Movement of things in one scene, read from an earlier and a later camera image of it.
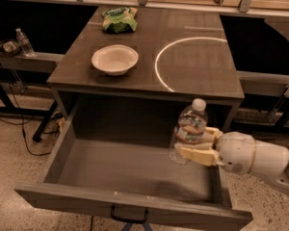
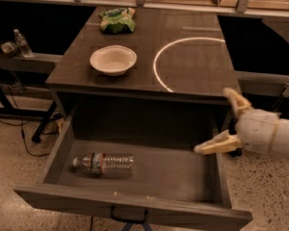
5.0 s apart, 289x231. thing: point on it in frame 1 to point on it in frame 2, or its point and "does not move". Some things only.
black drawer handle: [130, 220] does not move
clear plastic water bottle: [190, 126] to [106, 166]
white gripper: [237, 152] to [256, 131]
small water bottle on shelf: [25, 45] does not move
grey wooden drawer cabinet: [133, 71] does not move
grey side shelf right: [268, 84] does not move
